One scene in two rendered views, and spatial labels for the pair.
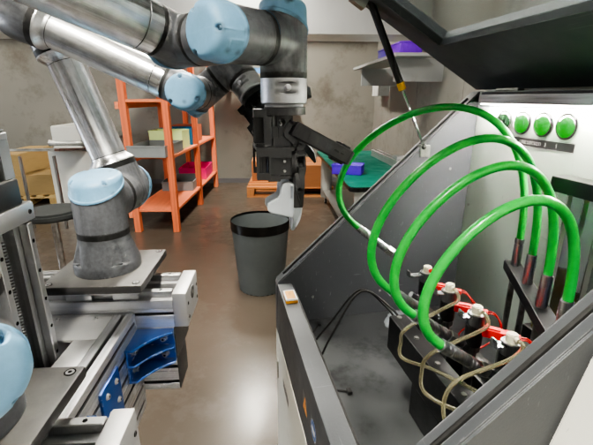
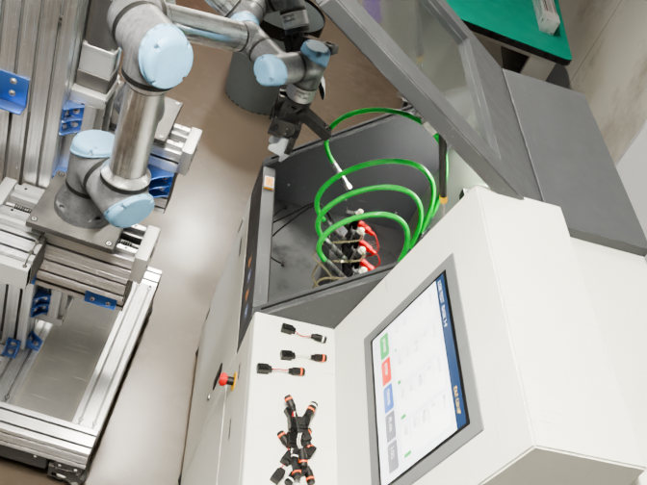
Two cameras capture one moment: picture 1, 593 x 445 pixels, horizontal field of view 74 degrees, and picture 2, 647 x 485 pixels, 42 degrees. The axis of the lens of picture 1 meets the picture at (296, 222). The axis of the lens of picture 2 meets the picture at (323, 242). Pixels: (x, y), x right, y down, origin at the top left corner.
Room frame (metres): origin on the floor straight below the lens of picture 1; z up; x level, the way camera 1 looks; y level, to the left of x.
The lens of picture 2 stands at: (-1.20, 0.00, 2.56)
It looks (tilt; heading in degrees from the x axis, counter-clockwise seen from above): 40 degrees down; 354
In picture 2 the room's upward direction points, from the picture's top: 25 degrees clockwise
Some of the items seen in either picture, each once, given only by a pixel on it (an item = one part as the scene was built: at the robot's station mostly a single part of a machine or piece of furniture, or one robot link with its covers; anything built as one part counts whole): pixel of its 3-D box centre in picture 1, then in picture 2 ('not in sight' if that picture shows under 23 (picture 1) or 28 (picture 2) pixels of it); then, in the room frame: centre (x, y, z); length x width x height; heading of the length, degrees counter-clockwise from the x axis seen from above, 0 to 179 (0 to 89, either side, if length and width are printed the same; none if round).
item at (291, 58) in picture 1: (281, 40); (309, 64); (0.67, 0.02, 1.52); 0.09 x 0.08 x 0.11; 139
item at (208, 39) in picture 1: (225, 35); (275, 64); (0.61, 0.10, 1.52); 0.11 x 0.11 x 0.08; 49
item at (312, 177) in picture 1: (289, 176); not in sight; (6.24, 0.11, 0.24); 1.33 x 0.93 x 0.48; 93
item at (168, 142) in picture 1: (176, 122); not in sight; (5.35, 1.58, 1.12); 2.52 x 0.66 x 2.25; 3
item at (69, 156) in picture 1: (86, 165); not in sight; (5.38, 2.88, 0.55); 2.29 x 0.57 x 1.11; 3
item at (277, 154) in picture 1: (280, 144); (289, 114); (0.67, 0.03, 1.36); 0.09 x 0.08 x 0.12; 101
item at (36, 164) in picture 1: (42, 173); not in sight; (5.88, 3.82, 0.35); 1.20 x 0.85 x 0.70; 3
